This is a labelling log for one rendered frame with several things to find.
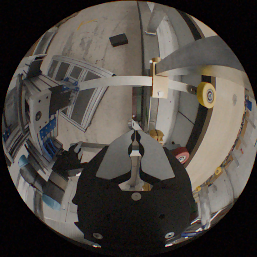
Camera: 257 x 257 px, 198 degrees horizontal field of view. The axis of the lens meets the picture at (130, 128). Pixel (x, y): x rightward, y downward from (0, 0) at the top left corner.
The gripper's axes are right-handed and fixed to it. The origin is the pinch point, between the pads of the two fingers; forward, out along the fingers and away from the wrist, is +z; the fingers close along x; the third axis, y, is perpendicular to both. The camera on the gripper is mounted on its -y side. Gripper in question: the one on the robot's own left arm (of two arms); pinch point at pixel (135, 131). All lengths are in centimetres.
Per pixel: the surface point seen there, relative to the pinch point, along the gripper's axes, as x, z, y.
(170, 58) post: 5.9, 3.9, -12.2
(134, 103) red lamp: 0.0, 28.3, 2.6
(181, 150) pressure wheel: 17.7, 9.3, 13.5
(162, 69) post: 5.9, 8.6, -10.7
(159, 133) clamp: 8.8, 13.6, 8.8
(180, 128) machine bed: 27.7, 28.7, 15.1
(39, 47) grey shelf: -235, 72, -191
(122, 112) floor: -15, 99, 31
